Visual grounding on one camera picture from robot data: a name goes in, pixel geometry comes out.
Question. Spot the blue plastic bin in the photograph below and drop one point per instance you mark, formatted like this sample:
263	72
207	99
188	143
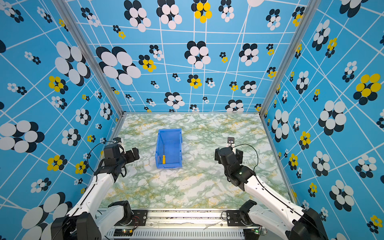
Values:
169	143

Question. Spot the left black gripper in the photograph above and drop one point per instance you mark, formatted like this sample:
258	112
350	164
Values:
130	158

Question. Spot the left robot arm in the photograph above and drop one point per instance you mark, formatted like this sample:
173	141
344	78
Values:
81	223

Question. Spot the aluminium corner post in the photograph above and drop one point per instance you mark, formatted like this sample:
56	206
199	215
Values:
289	54
80	40

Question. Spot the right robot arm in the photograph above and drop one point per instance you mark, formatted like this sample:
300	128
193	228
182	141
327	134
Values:
284	218

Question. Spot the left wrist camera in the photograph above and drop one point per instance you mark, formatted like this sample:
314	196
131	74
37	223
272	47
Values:
117	140

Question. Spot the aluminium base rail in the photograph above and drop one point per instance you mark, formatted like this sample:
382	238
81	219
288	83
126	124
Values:
188	224

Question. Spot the left aluminium corner post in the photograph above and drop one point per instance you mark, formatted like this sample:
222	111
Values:
80	40

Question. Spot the right aluminium corner post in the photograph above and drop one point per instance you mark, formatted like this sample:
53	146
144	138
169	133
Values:
289	54

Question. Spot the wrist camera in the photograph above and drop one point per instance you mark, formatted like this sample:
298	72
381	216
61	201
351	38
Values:
117	140
230	142

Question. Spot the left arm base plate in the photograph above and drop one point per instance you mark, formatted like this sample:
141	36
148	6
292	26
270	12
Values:
139	218

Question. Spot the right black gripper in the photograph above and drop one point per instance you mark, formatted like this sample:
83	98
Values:
217	155

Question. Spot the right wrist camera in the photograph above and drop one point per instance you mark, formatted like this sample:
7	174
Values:
230	142

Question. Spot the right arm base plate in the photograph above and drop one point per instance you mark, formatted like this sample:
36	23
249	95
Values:
236	218

